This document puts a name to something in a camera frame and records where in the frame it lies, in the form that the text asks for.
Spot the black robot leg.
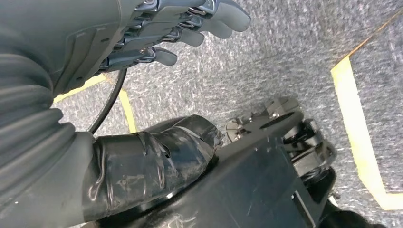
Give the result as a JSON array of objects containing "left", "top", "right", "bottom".
[{"left": 104, "top": 96, "right": 337, "bottom": 228}]

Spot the yellow floor tape marking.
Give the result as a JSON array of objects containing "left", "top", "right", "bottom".
[{"left": 330, "top": 6, "right": 403, "bottom": 211}]

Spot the black robot foot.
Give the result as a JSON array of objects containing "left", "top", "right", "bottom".
[{"left": 318, "top": 201, "right": 388, "bottom": 228}]

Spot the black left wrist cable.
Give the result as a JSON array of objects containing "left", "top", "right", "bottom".
[{"left": 87, "top": 68, "right": 128, "bottom": 134}]

